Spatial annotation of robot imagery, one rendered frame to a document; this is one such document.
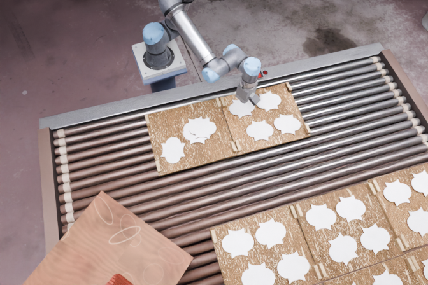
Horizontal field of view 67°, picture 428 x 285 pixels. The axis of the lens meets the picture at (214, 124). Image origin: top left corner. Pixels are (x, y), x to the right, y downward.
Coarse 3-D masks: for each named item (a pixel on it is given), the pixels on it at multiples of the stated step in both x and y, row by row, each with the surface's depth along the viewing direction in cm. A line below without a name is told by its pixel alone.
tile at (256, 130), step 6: (264, 120) 174; (252, 126) 173; (258, 126) 173; (264, 126) 173; (270, 126) 173; (246, 132) 171; (252, 132) 171; (258, 132) 171; (264, 132) 171; (270, 132) 171; (258, 138) 170; (264, 138) 170
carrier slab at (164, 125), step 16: (160, 112) 175; (176, 112) 175; (192, 112) 176; (208, 112) 176; (160, 128) 170; (176, 128) 171; (224, 128) 172; (160, 144) 166; (192, 144) 167; (208, 144) 168; (224, 144) 168; (160, 160) 163; (192, 160) 163; (208, 160) 164
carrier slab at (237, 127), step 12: (228, 96) 181; (288, 96) 183; (228, 108) 178; (288, 108) 179; (228, 120) 174; (240, 120) 175; (252, 120) 175; (300, 120) 176; (240, 132) 172; (276, 132) 173; (300, 132) 173; (240, 144) 168; (252, 144) 169; (264, 144) 169; (276, 144) 170
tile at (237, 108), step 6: (234, 102) 178; (240, 102) 179; (246, 102) 179; (234, 108) 177; (240, 108) 177; (246, 108) 177; (252, 108) 177; (234, 114) 175; (240, 114) 175; (246, 114) 176
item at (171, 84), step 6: (138, 66) 195; (174, 72) 194; (180, 72) 195; (186, 72) 196; (150, 78) 192; (156, 78) 192; (162, 78) 192; (168, 78) 194; (174, 78) 212; (144, 84) 190; (150, 84) 215; (156, 84) 207; (162, 84) 207; (168, 84) 209; (174, 84) 216; (156, 90) 215; (162, 90) 213
